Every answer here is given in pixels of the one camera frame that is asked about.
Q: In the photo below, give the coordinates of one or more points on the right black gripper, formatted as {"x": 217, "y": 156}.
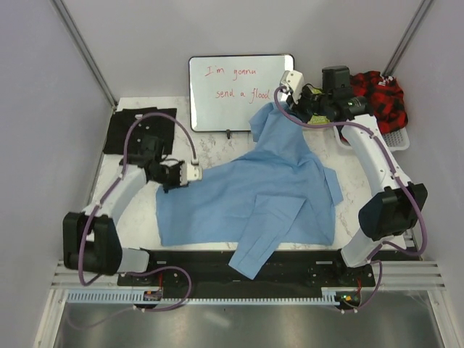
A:
{"x": 296, "y": 109}

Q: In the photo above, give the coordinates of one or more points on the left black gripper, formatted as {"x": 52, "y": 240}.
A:
{"x": 177, "y": 183}

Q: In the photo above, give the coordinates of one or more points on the light blue long sleeve shirt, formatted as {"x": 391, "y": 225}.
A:
{"x": 279, "y": 192}

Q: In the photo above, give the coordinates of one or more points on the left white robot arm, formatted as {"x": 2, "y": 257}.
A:
{"x": 90, "y": 239}

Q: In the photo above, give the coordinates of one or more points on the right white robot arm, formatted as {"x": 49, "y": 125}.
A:
{"x": 393, "y": 215}

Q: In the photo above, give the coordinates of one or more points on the green paperback book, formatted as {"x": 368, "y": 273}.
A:
{"x": 316, "y": 118}

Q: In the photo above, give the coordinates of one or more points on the folded black shirt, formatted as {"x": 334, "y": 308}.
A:
{"x": 121, "y": 121}

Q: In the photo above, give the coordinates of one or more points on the red black plaid shirt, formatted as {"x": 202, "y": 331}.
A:
{"x": 386, "y": 98}

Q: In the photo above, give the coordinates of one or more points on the white dry-erase board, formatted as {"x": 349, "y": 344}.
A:
{"x": 226, "y": 91}

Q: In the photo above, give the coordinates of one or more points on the white plastic basket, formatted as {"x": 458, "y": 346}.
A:
{"x": 396, "y": 141}

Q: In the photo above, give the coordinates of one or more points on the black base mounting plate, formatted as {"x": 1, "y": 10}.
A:
{"x": 224, "y": 274}

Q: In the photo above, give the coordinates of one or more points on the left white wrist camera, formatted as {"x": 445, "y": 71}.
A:
{"x": 190, "y": 172}

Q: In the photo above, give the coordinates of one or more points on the white slotted cable duct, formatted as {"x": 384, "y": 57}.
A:
{"x": 140, "y": 296}

